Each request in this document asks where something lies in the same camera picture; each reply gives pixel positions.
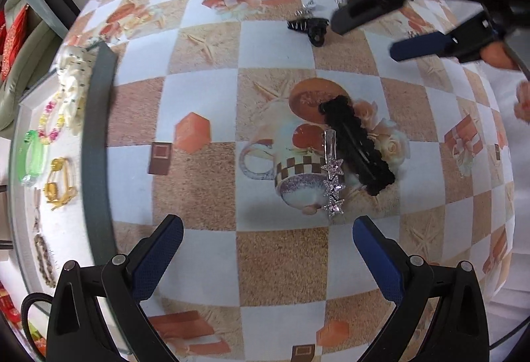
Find brown bead bracelet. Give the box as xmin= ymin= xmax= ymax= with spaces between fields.
xmin=33 ymin=233 xmax=58 ymax=288

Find colourful bead bracelet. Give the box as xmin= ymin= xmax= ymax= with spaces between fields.
xmin=38 ymin=91 xmax=67 ymax=146

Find black claw hair clip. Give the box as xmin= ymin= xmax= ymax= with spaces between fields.
xmin=287 ymin=16 xmax=328 ymax=47

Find black hose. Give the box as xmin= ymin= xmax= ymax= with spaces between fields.
xmin=20 ymin=292 xmax=53 ymax=351

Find black fuzzy hair clip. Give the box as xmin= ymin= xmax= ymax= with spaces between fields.
xmin=318 ymin=95 xmax=397 ymax=197

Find cream polka dot scrunchie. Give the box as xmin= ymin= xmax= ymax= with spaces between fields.
xmin=54 ymin=47 xmax=90 ymax=135

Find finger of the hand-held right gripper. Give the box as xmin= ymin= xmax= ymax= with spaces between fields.
xmin=331 ymin=0 xmax=411 ymax=36
xmin=390 ymin=12 xmax=504 ymax=63

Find green translucent bangle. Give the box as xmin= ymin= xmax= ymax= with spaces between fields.
xmin=19 ymin=129 xmax=49 ymax=187

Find yellow cord bracelet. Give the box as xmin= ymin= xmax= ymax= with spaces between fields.
xmin=43 ymin=157 xmax=79 ymax=211

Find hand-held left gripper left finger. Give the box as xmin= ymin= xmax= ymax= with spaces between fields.
xmin=45 ymin=214 xmax=185 ymax=362

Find silver star rhinestone hair clip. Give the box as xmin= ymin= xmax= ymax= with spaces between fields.
xmin=321 ymin=129 xmax=347 ymax=219

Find red packets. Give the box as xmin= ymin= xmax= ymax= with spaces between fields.
xmin=0 ymin=283 xmax=47 ymax=359

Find red patterned cushion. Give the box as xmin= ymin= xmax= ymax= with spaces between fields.
xmin=0 ymin=4 xmax=30 ymax=82

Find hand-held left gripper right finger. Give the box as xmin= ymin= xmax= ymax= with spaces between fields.
xmin=352 ymin=215 xmax=490 ymax=362

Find checked printed tablecloth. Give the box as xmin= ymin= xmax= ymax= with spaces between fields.
xmin=54 ymin=0 xmax=516 ymax=362

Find grey-rimmed white tray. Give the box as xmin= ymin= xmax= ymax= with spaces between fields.
xmin=10 ymin=41 xmax=122 ymax=307

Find green sofa with red cushions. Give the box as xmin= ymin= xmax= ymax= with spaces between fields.
xmin=0 ymin=0 xmax=64 ymax=131

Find small silver brooch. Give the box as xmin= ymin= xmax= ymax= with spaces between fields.
xmin=295 ymin=0 xmax=320 ymax=17

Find black cable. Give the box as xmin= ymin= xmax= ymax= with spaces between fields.
xmin=489 ymin=316 xmax=530 ymax=348

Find person's right hand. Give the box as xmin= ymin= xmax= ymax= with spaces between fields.
xmin=481 ymin=42 xmax=530 ymax=123

